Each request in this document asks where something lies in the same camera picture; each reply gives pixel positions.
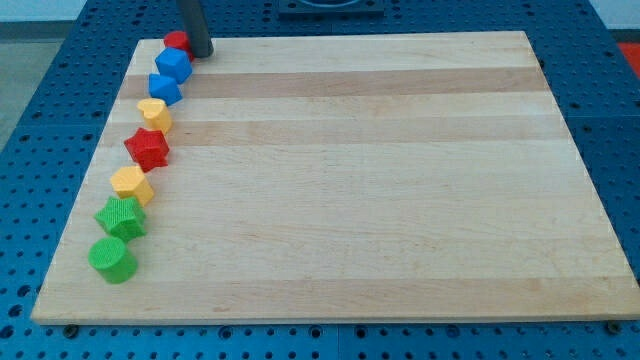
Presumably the blue pentagon block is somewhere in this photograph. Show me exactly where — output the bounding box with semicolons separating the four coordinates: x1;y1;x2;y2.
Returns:
148;73;182;106

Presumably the blue cube block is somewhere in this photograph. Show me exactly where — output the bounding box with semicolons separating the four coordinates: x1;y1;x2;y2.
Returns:
155;47;193;84

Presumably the yellow hexagon block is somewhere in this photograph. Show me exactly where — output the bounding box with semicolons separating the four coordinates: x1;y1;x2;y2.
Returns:
110;166;155;207

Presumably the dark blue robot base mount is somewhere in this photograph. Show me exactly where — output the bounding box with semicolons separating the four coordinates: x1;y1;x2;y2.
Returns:
276;0;385;18

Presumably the green cylinder block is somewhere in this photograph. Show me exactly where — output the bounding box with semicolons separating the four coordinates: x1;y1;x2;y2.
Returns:
88;237;138;284

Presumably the green star block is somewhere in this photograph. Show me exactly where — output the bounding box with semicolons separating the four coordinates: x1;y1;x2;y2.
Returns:
94;197;147;243

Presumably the red star block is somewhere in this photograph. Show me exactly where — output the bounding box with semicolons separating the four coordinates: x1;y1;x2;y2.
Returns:
124;128;169;173

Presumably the wooden board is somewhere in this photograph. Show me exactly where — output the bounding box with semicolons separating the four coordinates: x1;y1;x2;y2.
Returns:
32;31;639;325

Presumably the yellow heart block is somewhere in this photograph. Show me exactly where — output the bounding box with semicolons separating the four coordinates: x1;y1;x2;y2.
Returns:
137;98;173;135

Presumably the grey cylindrical robot arm stick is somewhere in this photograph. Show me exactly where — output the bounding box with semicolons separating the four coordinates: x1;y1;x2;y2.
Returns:
176;0;214;58

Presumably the red cylinder block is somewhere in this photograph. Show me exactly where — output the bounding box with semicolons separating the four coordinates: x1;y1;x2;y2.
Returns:
163;31;194;62

